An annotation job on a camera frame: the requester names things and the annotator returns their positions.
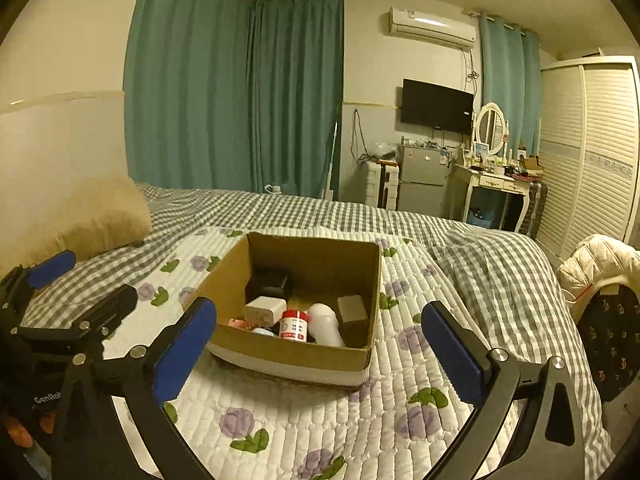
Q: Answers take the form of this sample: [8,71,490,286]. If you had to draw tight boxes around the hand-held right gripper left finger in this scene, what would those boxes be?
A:
[50,296,218,480]

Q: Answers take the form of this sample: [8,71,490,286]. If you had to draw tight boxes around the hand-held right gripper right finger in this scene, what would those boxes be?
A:
[421,300,588,480]

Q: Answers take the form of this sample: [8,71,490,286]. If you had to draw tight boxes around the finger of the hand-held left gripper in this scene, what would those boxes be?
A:
[10,285,138,361]
[0,250,77,328]

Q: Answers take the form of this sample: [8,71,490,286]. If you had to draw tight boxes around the white plug adapter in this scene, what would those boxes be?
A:
[245,296,288,326]

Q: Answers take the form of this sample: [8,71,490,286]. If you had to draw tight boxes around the black charger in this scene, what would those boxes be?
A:
[245,267,292,306]

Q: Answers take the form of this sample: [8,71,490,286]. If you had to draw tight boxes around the white power bank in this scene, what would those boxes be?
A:
[336,294,368,325]

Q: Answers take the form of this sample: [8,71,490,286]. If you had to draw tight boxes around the white bottle with red cap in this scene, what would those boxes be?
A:
[277,309,308,342]

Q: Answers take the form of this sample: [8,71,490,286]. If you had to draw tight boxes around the brown cardboard box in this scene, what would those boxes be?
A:
[192,231,383,392]

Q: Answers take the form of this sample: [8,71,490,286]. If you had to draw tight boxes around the white cylindrical bottle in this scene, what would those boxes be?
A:
[306,302,347,348]

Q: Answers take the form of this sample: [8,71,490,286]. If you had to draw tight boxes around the person's left hand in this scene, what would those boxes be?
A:
[2,407,56,448]

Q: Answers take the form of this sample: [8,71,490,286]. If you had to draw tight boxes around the tan pillow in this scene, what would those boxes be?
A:
[0,176,153,281]

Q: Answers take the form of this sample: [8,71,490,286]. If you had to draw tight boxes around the grey checked duvet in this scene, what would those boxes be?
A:
[430,220,616,480]

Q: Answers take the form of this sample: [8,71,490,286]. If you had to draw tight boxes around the white floral quilt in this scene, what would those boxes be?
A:
[20,227,571,480]

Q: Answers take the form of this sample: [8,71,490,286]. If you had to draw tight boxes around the dark printed garment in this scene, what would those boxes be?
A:
[577,282,640,403]

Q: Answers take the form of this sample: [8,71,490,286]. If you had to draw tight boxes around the dark checked suitcase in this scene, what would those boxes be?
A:
[517,180,549,240]

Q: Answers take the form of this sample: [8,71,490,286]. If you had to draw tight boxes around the white dressing table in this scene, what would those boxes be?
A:
[447,160,538,233]

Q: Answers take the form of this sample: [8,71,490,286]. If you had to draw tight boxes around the grey small fridge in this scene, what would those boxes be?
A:
[396,142,448,218]

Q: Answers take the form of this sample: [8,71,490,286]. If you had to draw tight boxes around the grey checked bed sheet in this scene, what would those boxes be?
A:
[20,182,451,321]

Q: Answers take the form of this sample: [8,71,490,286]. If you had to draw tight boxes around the white drawer unit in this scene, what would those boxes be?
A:
[365,159,401,208]

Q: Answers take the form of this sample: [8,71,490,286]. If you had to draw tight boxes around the white pole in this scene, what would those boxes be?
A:
[327,120,340,201]

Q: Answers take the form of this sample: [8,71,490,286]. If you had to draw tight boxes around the oval white mirror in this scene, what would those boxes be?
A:
[474,102,508,157]

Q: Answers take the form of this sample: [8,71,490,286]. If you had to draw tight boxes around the wide teal curtain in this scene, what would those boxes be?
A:
[124,0,258,193]

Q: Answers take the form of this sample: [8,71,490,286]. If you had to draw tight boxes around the white louvred wardrobe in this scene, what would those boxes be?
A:
[532,55,640,261]

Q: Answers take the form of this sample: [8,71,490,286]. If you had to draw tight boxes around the narrow teal curtain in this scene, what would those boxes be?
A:
[250,0,346,201]

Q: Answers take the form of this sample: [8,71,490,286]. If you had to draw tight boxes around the light teal curtain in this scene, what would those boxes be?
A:
[477,10,543,156]

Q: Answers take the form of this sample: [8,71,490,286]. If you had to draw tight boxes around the white air conditioner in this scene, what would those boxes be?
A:
[387,6,477,51]

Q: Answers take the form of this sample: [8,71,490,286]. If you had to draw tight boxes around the dark hanging cables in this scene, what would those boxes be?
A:
[350,109,371,166]

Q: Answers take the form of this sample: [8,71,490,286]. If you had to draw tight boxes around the black wall television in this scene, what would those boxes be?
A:
[400,78,475,136]

